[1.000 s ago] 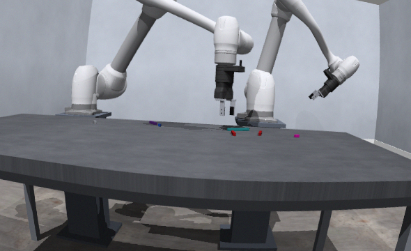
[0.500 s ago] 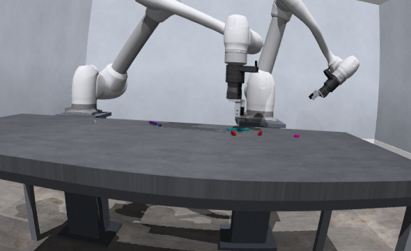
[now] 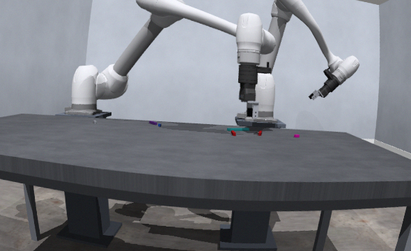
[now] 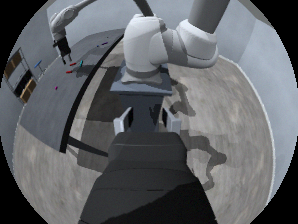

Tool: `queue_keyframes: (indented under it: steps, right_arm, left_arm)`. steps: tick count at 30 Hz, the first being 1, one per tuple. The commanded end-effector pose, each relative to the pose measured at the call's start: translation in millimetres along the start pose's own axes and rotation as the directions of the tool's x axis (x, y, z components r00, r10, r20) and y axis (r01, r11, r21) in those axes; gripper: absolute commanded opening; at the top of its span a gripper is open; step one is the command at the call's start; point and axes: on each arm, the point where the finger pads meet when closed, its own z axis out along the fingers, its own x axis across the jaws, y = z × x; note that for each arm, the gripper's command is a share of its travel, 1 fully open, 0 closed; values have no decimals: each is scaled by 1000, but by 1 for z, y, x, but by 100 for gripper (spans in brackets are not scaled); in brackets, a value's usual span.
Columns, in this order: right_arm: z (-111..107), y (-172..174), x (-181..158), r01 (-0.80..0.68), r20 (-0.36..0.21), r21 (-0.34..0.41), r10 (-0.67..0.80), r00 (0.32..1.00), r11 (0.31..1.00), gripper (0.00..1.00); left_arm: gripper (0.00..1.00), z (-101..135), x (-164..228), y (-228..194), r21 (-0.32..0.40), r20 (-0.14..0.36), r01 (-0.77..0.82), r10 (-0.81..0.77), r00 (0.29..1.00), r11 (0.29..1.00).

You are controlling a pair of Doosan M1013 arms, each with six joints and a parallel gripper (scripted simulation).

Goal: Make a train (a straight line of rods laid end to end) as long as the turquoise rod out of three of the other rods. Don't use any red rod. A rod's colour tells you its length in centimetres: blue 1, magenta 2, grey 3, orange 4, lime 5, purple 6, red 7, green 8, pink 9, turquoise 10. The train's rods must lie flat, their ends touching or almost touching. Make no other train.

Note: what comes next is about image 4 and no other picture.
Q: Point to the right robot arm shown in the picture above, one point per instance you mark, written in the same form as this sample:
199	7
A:
61	20

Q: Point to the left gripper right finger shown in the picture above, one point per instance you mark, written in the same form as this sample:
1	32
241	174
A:
170	122

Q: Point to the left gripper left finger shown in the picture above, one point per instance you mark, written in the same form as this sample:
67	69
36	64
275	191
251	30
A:
122	124

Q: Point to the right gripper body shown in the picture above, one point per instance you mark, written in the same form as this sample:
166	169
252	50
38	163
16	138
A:
61	38

